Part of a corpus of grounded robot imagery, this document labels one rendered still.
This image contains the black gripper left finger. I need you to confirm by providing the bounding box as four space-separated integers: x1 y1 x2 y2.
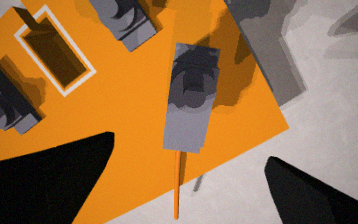
0 132 115 224

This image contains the orange flat wedge-shaped block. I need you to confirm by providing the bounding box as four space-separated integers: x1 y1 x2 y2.
0 0 289 224

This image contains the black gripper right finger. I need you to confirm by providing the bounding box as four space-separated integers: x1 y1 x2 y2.
264 156 358 224

